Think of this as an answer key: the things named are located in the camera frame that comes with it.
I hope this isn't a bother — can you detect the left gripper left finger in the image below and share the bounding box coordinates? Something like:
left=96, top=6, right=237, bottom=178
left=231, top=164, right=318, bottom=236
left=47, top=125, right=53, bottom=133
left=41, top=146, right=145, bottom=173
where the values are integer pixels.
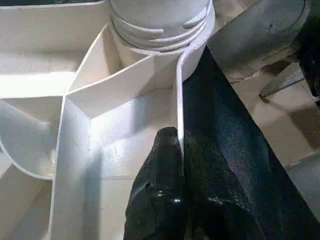
left=123, top=126, right=188, bottom=240

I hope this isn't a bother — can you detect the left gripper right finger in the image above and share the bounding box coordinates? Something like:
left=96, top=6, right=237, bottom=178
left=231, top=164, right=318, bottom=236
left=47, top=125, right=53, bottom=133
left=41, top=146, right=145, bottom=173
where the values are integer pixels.
left=183, top=129, right=267, bottom=240

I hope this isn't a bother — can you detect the white plastic table top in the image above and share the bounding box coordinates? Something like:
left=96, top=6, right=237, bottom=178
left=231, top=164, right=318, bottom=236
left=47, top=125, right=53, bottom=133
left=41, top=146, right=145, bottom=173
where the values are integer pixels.
left=0, top=0, right=218, bottom=240

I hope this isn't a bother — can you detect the white plastic table leg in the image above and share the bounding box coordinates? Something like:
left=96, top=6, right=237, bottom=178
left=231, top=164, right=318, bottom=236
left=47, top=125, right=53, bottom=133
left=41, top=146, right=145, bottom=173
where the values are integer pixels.
left=108, top=0, right=214, bottom=54

